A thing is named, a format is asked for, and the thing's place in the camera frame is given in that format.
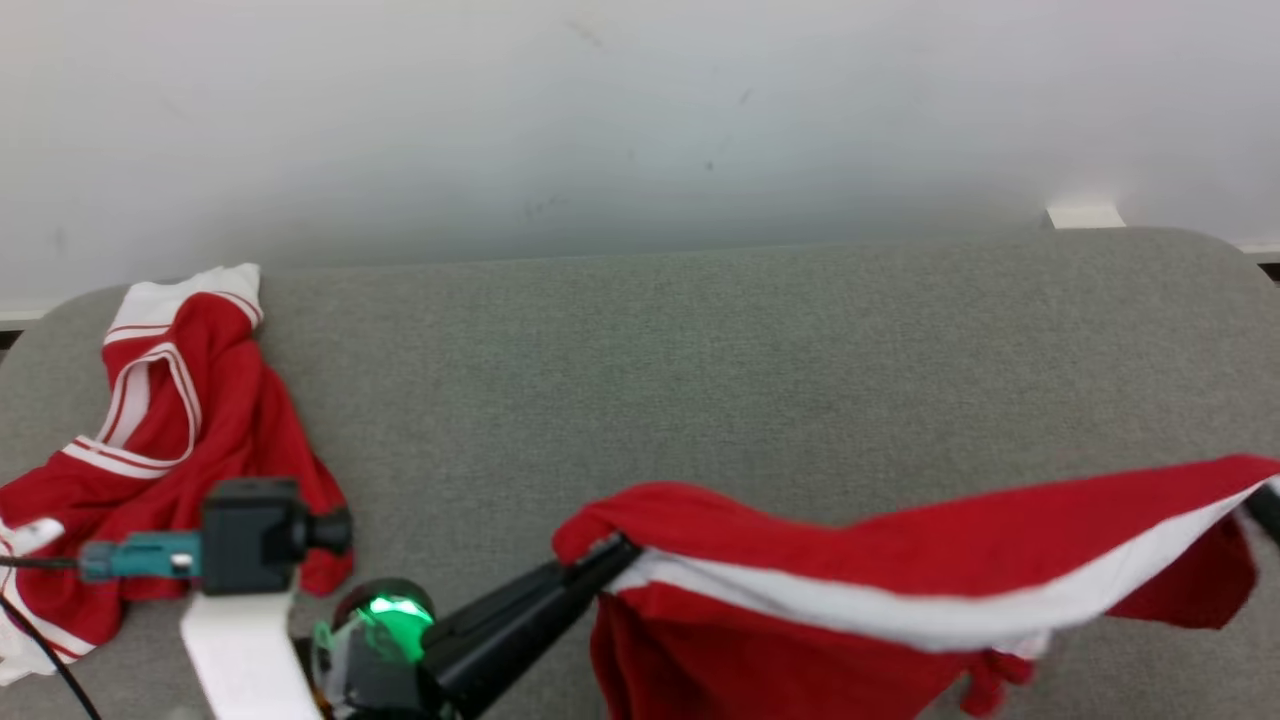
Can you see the white block at wall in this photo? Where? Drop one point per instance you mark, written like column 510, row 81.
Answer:
column 1085, row 216

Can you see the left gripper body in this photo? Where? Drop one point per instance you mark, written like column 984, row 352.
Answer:
column 370, row 670

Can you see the white camera bracket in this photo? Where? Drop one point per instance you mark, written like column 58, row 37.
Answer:
column 245, row 660

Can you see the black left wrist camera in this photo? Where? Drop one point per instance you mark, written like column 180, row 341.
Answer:
column 255, row 535

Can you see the red basketball jersey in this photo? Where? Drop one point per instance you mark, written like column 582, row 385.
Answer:
column 230, row 420

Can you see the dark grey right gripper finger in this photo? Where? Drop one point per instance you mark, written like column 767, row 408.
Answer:
column 1268, row 510

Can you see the white wall baseboard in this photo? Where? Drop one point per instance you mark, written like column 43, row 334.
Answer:
column 18, row 312

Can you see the red white-striped shorts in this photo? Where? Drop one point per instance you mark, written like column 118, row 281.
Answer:
column 900, row 560

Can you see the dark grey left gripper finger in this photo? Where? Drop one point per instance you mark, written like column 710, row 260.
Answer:
column 510, row 655
column 540, row 590

